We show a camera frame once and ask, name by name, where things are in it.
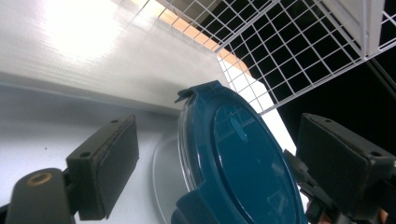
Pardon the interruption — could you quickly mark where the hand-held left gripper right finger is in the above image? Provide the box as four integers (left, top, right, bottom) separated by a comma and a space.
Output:
295, 112, 396, 220

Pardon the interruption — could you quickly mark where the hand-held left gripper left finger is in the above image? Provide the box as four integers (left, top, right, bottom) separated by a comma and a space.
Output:
65, 114, 140, 221

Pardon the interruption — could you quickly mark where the round container dark teal lid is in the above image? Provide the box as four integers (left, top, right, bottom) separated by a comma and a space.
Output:
152, 79, 310, 224

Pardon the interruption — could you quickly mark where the white wire shelf rack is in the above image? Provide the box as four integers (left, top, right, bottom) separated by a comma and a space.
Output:
0, 0, 396, 117

